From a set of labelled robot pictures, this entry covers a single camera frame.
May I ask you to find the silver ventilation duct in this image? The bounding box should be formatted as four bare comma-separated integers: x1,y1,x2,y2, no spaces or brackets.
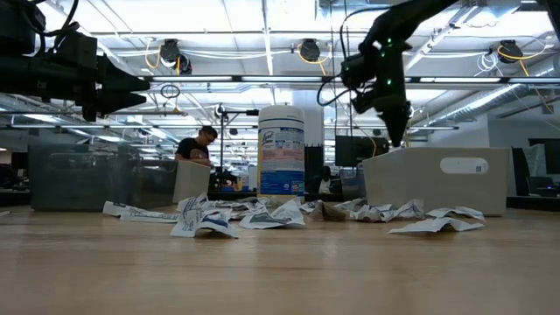
410,52,560,129

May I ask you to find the black tall tower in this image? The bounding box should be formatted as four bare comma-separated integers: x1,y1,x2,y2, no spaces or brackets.
304,144,326,194

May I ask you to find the black monitor on stand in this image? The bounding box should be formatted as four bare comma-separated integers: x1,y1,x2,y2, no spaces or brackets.
334,135,390,168

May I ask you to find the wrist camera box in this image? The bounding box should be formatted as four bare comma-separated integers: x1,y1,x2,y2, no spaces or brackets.
54,31,100,67
339,52,374,92

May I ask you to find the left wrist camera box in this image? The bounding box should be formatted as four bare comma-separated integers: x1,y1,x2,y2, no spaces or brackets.
54,31,100,67

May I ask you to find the black cable loop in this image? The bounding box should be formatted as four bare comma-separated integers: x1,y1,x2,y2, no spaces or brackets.
159,83,181,100

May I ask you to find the black left camera cable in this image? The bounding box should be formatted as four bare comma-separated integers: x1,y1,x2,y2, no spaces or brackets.
19,0,82,43

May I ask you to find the black hanging cable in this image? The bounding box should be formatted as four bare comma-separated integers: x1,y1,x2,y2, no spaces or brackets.
328,0,337,148
344,0,354,137

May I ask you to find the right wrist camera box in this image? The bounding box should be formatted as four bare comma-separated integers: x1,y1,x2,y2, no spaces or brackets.
339,52,374,92

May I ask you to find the white plastic bin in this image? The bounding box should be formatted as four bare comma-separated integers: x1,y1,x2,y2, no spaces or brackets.
171,159,212,206
361,146,512,217

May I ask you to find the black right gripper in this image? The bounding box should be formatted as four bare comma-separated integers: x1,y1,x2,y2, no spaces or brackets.
352,41,413,149

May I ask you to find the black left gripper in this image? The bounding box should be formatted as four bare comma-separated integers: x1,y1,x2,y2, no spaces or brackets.
45,54,151,123

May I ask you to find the person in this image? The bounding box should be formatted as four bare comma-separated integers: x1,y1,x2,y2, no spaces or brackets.
174,125,219,167
318,164,333,194

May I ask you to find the Lysol wipes canister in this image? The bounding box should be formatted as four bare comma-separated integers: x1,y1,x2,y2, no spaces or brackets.
256,104,306,203

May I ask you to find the black pole stand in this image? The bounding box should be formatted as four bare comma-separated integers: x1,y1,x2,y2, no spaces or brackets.
220,108,260,176

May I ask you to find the ceiling light strip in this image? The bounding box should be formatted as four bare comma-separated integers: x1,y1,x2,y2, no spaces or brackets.
150,75,235,83
240,75,325,83

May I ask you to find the grey translucent plastic bin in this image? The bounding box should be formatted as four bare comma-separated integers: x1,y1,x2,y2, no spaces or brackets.
28,143,180,212
339,165,367,202

